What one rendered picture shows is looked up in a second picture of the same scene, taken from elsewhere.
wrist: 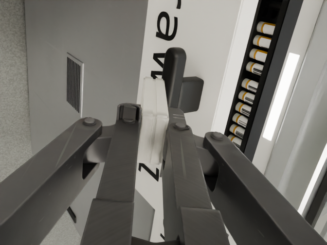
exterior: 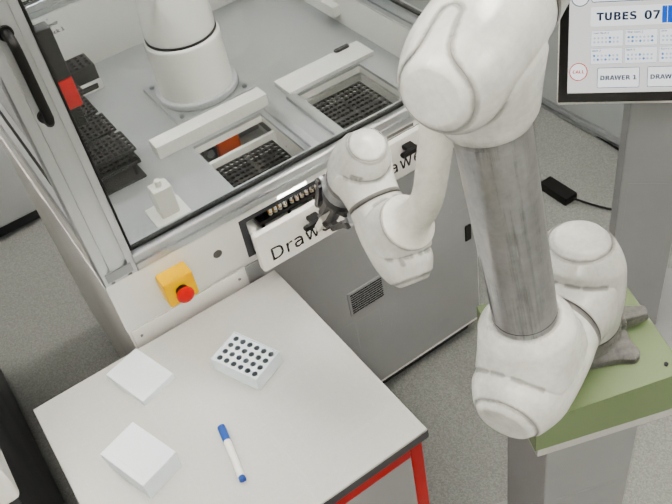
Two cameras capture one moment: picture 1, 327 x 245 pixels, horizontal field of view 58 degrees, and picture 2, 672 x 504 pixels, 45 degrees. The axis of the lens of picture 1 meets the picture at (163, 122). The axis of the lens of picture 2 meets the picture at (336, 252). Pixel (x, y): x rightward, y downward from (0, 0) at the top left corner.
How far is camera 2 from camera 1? 162 cm
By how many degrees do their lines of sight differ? 6
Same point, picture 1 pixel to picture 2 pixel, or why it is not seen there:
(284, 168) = (310, 170)
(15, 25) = not seen: hidden behind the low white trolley
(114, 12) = (305, 287)
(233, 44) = (292, 216)
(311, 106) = (287, 181)
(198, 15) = (290, 232)
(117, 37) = (315, 276)
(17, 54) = (399, 388)
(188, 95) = (313, 217)
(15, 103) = (445, 362)
